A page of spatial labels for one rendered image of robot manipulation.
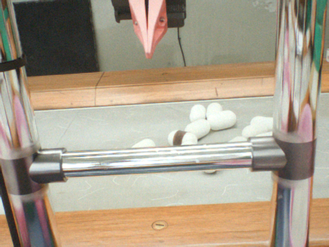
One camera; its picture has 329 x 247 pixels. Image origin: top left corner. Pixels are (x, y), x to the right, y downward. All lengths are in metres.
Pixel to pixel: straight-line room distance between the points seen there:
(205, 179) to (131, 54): 2.16
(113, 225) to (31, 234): 0.08
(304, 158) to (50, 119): 0.44
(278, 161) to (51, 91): 0.48
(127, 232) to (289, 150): 0.14
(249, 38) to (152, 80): 1.96
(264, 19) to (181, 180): 2.21
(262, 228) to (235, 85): 0.35
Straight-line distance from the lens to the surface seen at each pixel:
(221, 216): 0.31
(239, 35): 2.55
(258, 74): 0.65
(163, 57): 2.54
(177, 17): 0.59
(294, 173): 0.23
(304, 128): 0.22
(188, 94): 0.61
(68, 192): 0.41
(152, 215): 0.31
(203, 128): 0.48
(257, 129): 0.47
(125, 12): 0.61
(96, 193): 0.40
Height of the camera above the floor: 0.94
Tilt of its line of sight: 22 degrees down
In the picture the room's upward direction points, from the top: 4 degrees counter-clockwise
